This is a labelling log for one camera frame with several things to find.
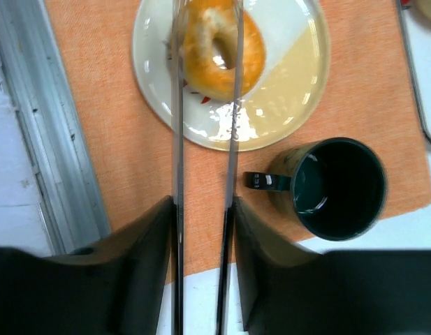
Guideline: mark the strawberry pattern tray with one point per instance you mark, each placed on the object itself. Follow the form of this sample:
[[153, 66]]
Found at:
[[416, 34]]

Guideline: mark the aluminium frame rail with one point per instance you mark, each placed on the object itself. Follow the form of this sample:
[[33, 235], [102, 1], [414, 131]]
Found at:
[[72, 203]]

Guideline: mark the ring donut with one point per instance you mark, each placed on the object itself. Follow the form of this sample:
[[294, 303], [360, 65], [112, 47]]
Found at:
[[215, 21]]

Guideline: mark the dark green mug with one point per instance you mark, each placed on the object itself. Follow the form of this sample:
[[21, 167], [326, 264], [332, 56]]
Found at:
[[335, 188]]

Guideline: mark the white beige ceramic plate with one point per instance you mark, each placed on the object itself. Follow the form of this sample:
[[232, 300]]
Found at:
[[297, 44]]

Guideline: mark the metal tongs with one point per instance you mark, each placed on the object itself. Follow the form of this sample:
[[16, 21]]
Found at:
[[177, 111]]

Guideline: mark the oval bread roll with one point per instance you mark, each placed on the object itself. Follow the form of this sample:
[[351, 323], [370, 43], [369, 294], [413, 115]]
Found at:
[[424, 7]]

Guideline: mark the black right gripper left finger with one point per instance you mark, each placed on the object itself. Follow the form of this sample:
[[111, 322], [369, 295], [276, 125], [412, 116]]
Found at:
[[113, 286]]

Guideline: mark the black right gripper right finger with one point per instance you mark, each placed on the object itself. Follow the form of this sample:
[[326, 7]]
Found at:
[[287, 289]]

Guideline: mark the orange placemat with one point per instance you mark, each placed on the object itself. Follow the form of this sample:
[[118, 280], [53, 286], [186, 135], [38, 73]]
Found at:
[[368, 97]]

